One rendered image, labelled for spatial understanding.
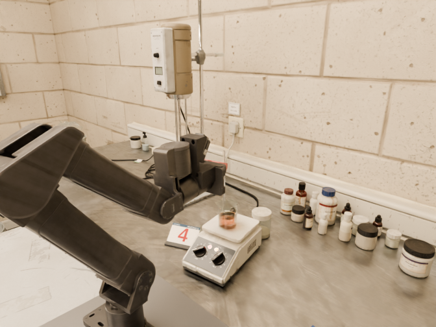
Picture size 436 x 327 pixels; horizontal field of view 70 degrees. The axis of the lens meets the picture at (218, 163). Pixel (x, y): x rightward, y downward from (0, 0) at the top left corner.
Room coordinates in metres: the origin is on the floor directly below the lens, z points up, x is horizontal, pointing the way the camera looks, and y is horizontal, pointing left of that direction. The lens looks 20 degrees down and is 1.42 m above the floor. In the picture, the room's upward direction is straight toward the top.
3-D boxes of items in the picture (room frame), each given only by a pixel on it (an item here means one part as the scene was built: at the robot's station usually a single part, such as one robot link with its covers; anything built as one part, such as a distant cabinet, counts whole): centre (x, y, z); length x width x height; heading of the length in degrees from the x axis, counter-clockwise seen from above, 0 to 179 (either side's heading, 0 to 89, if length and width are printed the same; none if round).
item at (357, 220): (0.83, -0.43, 0.93); 0.05 x 0.05 x 0.05
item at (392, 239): (0.76, -0.50, 0.92); 0.04 x 0.04 x 0.04
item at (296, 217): (0.91, -0.27, 0.92); 0.04 x 0.04 x 0.04
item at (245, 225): (0.74, -0.04, 0.98); 0.12 x 0.12 x 0.01; 56
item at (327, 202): (0.90, -0.35, 0.96); 0.06 x 0.06 x 0.11
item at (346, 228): (0.80, -0.38, 0.94); 0.03 x 0.03 x 0.09
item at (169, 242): (0.78, 0.10, 0.92); 0.09 x 0.06 x 0.04; 70
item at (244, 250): (0.72, -0.02, 0.94); 0.22 x 0.13 x 0.08; 146
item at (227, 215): (0.72, -0.02, 1.02); 0.06 x 0.05 x 0.08; 90
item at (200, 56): (1.23, 0.10, 1.41); 0.25 x 0.11 x 0.05; 135
